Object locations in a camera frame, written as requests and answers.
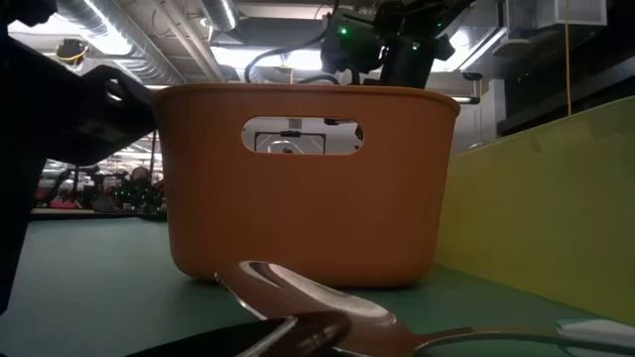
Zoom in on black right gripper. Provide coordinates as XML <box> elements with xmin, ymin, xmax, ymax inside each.
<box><xmin>375</xmin><ymin>0</ymin><xmax>478</xmax><ymax>90</ymax></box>

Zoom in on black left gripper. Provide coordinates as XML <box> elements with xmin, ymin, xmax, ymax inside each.
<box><xmin>0</xmin><ymin>34</ymin><xmax>158</xmax><ymax>314</ymax></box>

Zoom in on silver spoon patterned handle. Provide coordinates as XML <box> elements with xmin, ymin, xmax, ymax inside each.
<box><xmin>214</xmin><ymin>259</ymin><xmax>635</xmax><ymax>357</ymax></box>

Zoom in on red background equipment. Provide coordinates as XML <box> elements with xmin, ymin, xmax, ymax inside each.
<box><xmin>34</xmin><ymin>182</ymin><xmax>83</xmax><ymax>210</ymax></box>

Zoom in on green table mat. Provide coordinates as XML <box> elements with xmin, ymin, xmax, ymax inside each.
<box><xmin>0</xmin><ymin>217</ymin><xmax>635</xmax><ymax>357</ymax></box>

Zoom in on background robot arms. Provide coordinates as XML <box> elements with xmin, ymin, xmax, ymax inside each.
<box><xmin>81</xmin><ymin>166</ymin><xmax>166</xmax><ymax>213</ymax></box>

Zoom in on orange plastic bin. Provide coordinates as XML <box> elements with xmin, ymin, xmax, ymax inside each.
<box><xmin>151</xmin><ymin>82</ymin><xmax>462</xmax><ymax>290</ymax></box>

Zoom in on yellow plastic bin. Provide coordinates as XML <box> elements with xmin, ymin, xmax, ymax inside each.
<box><xmin>435</xmin><ymin>95</ymin><xmax>635</xmax><ymax>327</ymax></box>

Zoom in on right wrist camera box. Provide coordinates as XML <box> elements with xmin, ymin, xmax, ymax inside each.
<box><xmin>320</xmin><ymin>9</ymin><xmax>386</xmax><ymax>76</ymax></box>

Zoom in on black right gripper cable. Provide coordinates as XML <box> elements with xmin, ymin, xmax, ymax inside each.
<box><xmin>244</xmin><ymin>0</ymin><xmax>343</xmax><ymax>84</ymax></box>

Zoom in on yellow hanging cord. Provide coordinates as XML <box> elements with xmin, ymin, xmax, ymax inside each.
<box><xmin>565</xmin><ymin>0</ymin><xmax>572</xmax><ymax>116</ymax></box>

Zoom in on black table frame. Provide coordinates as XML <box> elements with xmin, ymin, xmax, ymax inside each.
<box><xmin>495</xmin><ymin>27</ymin><xmax>635</xmax><ymax>138</ymax></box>

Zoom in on hanging yellow cable reel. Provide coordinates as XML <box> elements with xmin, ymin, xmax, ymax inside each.
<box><xmin>54</xmin><ymin>38</ymin><xmax>91</xmax><ymax>64</ymax></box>

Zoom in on silver ceiling duct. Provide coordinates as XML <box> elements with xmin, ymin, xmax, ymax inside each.
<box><xmin>54</xmin><ymin>0</ymin><xmax>188</xmax><ymax>86</ymax></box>

